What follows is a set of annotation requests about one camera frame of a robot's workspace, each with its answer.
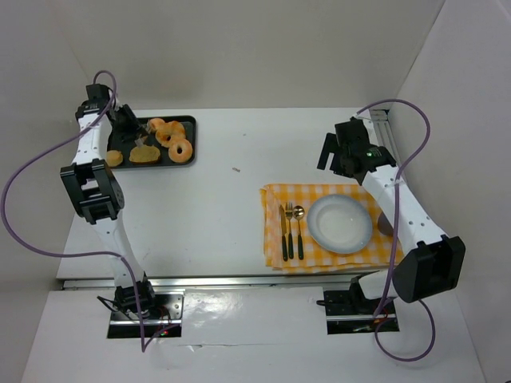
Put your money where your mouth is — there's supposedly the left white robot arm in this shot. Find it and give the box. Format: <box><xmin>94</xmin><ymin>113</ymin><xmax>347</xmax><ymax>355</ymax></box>
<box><xmin>60</xmin><ymin>84</ymin><xmax>156</xmax><ymax>314</ymax></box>

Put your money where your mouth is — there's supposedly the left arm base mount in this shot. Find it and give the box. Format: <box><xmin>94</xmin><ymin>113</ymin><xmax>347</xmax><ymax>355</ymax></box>
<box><xmin>97</xmin><ymin>291</ymin><xmax>184</xmax><ymax>339</ymax></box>

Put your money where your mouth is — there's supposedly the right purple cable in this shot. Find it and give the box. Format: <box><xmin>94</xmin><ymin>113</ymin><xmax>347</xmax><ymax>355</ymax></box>
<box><xmin>373</xmin><ymin>98</ymin><xmax>437</xmax><ymax>363</ymax></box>

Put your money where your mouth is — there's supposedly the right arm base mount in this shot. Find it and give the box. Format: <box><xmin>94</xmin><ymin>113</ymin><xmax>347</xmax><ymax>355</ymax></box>
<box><xmin>316</xmin><ymin>276</ymin><xmax>399</xmax><ymax>335</ymax></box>

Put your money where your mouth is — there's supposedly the large twisted donut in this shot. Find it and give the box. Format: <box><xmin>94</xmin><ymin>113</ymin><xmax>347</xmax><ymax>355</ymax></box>
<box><xmin>155</xmin><ymin>121</ymin><xmax>186</xmax><ymax>148</ymax></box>

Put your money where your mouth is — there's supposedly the gold fork black handle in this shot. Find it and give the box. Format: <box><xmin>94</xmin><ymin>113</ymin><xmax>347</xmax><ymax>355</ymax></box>
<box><xmin>285</xmin><ymin>202</ymin><xmax>294</xmax><ymax>259</ymax></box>

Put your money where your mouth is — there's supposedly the aluminium rail front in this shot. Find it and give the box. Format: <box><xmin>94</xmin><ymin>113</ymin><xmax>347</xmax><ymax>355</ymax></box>
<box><xmin>61</xmin><ymin>271</ymin><xmax>412</xmax><ymax>290</ymax></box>

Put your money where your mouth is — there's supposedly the ring donut front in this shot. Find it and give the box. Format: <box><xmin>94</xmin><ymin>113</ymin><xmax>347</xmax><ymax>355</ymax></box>
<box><xmin>168</xmin><ymin>138</ymin><xmax>193</xmax><ymax>164</ymax></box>

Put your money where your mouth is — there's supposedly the black baking tray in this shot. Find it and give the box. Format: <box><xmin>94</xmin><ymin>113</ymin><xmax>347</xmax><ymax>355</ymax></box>
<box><xmin>107</xmin><ymin>115</ymin><xmax>197</xmax><ymax>169</ymax></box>

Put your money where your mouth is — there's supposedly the white ceramic plate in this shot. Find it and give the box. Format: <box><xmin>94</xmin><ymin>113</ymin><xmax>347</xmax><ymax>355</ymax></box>
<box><xmin>307</xmin><ymin>194</ymin><xmax>373</xmax><ymax>255</ymax></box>

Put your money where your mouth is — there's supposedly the small round bun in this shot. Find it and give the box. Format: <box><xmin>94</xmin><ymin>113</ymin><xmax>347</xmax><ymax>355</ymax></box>
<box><xmin>106</xmin><ymin>150</ymin><xmax>124</xmax><ymax>168</ymax></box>

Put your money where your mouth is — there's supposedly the small glazed donut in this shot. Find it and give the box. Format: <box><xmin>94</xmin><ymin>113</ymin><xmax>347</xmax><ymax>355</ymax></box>
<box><xmin>148</xmin><ymin>118</ymin><xmax>165</xmax><ymax>133</ymax></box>

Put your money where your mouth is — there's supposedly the gold spoon black handle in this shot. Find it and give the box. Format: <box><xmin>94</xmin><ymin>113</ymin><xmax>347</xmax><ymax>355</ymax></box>
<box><xmin>293</xmin><ymin>205</ymin><xmax>305</xmax><ymax>260</ymax></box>

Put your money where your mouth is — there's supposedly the gold knife black handle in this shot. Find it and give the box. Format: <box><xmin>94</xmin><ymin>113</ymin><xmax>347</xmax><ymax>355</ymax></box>
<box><xmin>279</xmin><ymin>206</ymin><xmax>288</xmax><ymax>262</ymax></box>

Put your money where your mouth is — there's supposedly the yellow checkered cloth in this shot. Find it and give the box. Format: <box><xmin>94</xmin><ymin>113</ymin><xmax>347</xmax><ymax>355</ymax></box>
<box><xmin>259</xmin><ymin>184</ymin><xmax>392</xmax><ymax>274</ymax></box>

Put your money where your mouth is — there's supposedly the toasted bread slice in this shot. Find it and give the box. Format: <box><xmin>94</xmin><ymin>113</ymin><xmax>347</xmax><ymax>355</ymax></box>
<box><xmin>129</xmin><ymin>144</ymin><xmax>161</xmax><ymax>164</ymax></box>

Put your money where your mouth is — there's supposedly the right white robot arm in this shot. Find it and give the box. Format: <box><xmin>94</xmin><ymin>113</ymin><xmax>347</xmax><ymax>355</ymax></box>
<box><xmin>317</xmin><ymin>118</ymin><xmax>465</xmax><ymax>303</ymax></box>

